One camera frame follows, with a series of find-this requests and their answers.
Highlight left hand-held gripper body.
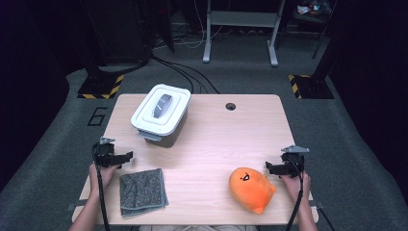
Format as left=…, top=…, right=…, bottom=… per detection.
left=91, top=137, right=117, bottom=168

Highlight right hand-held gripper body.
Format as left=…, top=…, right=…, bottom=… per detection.
left=279, top=144, right=311, bottom=178

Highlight orange plush toy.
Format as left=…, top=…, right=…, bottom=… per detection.
left=228, top=167, right=277, bottom=215

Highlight grey towel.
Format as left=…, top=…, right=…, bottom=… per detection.
left=118, top=167, right=170, bottom=218

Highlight white lidded storage box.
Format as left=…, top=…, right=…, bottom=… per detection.
left=130, top=83, right=192, bottom=148

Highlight person's left hand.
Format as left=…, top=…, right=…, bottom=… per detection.
left=89, top=163, right=123, bottom=200

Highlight person's right hand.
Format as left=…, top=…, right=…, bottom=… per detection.
left=279, top=171, right=312, bottom=207

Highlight black yellow striped stand base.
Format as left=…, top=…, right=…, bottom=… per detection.
left=288, top=74, right=335, bottom=100
left=77, top=73, right=125, bottom=100

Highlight black cabinet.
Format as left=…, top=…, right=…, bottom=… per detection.
left=85, top=0, right=152, bottom=65

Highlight colourful clutter on shelf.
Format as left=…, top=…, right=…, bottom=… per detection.
left=296, top=0, right=333, bottom=17

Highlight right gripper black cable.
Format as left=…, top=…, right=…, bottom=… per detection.
left=284, top=158, right=306, bottom=231

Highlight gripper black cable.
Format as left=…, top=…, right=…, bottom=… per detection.
left=284, top=158, right=306, bottom=231
left=91, top=145, right=112, bottom=231

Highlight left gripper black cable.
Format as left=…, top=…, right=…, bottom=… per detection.
left=91, top=145, right=112, bottom=231

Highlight thin black table cable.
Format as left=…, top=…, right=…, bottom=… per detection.
left=318, top=207, right=337, bottom=231

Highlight black floor cables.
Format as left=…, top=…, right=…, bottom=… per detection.
left=150, top=54, right=220, bottom=94

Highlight white floor cables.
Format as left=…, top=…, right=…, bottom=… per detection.
left=153, top=0, right=225, bottom=50

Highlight white metal desk frame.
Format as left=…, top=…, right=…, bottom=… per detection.
left=202, top=0, right=287, bottom=67

